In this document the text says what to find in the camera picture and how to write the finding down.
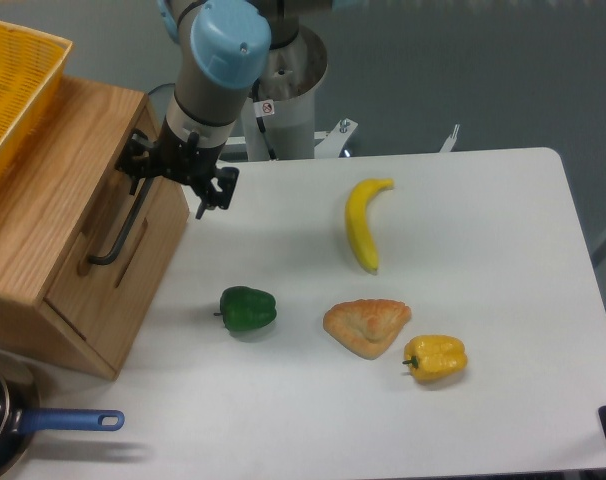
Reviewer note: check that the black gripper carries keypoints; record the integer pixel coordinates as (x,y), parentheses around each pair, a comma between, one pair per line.
(182,161)

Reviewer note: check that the black drawer handle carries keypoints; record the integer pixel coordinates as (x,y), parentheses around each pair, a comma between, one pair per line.
(120,240)

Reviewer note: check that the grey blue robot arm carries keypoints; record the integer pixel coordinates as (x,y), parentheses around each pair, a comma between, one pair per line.
(242,61)

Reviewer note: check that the wooden drawer cabinet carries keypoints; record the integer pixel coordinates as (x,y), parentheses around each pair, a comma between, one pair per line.
(43,203)

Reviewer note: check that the green bell pepper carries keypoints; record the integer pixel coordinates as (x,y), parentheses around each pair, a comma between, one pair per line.
(244,309)

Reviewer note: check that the yellow banana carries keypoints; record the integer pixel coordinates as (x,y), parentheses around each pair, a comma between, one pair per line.
(358,232)

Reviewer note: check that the yellow plastic basket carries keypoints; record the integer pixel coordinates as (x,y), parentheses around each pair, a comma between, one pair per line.
(31,67)

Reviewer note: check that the triangular pastry bread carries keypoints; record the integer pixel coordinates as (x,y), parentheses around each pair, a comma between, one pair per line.
(367,327)

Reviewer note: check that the yellow bell pepper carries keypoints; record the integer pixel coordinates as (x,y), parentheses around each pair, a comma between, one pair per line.
(433,357)

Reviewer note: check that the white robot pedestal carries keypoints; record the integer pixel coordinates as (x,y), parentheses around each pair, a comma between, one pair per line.
(278,118)

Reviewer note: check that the white table bracket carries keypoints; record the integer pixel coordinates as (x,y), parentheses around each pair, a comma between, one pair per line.
(451,140)

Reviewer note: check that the blue handled frying pan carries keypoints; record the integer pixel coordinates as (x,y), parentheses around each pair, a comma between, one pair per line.
(22,415)

